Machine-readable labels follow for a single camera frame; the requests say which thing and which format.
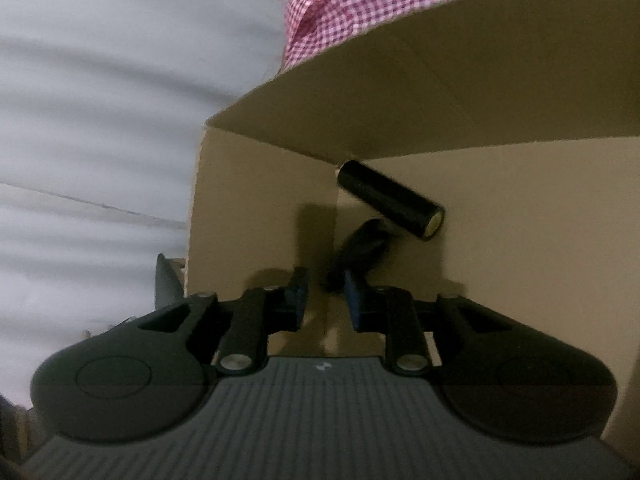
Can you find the brown cardboard box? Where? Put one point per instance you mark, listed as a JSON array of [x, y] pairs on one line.
[[260, 185]]

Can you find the dark grey object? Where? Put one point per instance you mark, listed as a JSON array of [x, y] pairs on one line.
[[165, 285]]

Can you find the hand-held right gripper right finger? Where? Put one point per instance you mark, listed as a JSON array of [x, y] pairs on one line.
[[352, 301]]

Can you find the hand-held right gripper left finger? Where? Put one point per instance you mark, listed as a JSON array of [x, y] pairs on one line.
[[297, 296]]

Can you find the black cylinder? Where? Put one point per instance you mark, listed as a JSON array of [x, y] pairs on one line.
[[385, 197]]

